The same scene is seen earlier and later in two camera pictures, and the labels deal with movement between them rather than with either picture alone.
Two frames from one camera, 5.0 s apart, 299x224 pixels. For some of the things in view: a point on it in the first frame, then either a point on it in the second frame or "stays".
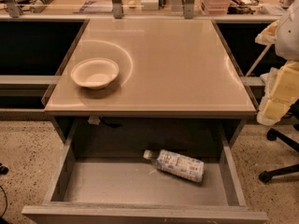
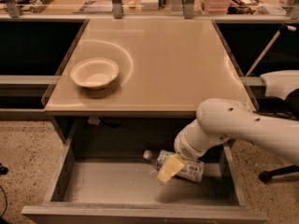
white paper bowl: (94, 73) stays
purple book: (92, 6) stays
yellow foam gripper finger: (281, 92) -> (173, 165)
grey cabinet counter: (167, 67) stays
